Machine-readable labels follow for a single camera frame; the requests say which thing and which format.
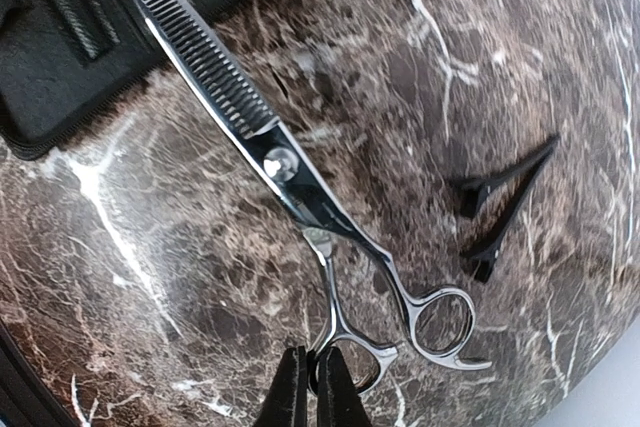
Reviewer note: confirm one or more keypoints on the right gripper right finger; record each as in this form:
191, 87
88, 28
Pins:
339, 404

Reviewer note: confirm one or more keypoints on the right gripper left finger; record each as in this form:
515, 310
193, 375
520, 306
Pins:
286, 402

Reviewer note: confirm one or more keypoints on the silver thinning scissors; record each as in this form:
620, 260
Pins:
234, 102

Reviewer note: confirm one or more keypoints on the black zippered tool case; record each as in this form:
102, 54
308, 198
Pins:
62, 61

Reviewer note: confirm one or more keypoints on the black front rail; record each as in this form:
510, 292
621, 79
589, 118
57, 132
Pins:
25, 400

